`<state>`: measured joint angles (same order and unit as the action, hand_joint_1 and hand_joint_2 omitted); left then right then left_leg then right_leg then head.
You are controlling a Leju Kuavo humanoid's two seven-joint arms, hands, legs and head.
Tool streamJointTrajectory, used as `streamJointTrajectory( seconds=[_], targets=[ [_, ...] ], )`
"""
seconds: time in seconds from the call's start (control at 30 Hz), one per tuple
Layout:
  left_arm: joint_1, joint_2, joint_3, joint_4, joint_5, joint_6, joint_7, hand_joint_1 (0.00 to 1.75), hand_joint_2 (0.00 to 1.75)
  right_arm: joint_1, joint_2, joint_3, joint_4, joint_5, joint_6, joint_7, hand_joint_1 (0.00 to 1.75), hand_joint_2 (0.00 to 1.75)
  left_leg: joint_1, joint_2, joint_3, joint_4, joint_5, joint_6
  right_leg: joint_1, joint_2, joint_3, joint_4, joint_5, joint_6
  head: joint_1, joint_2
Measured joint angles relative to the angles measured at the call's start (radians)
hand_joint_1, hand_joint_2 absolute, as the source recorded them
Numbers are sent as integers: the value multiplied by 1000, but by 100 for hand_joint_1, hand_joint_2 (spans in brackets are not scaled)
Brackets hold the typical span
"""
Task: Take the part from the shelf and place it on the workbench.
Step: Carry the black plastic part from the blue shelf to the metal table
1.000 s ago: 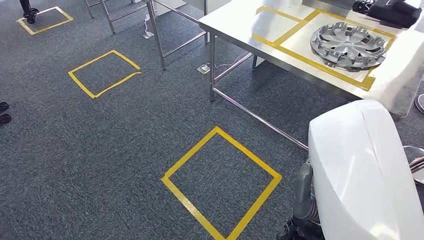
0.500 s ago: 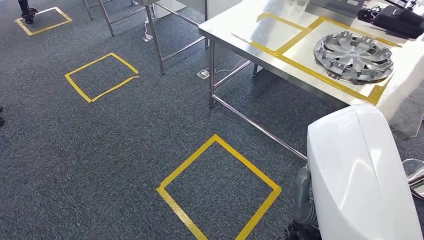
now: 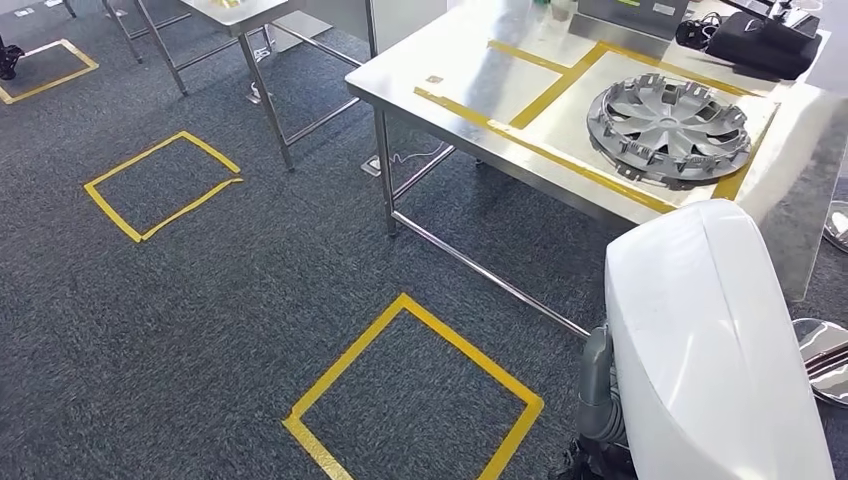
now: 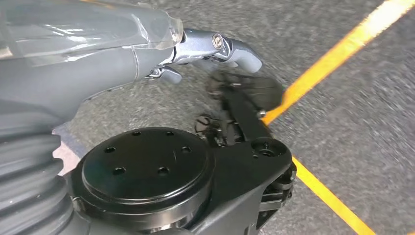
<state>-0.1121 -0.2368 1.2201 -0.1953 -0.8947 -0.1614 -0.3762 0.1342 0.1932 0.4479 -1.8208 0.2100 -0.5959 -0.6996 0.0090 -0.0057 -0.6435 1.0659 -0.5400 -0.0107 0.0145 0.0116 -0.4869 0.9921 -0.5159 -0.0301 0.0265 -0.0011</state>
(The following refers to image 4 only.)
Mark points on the dark round robot joint disc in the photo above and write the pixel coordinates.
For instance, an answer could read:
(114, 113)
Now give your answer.
(146, 162)

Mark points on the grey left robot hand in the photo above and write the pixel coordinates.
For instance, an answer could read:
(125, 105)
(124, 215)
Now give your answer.
(81, 74)

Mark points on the yellow floor tape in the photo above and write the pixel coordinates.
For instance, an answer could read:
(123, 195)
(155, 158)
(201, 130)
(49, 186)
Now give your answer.
(340, 52)

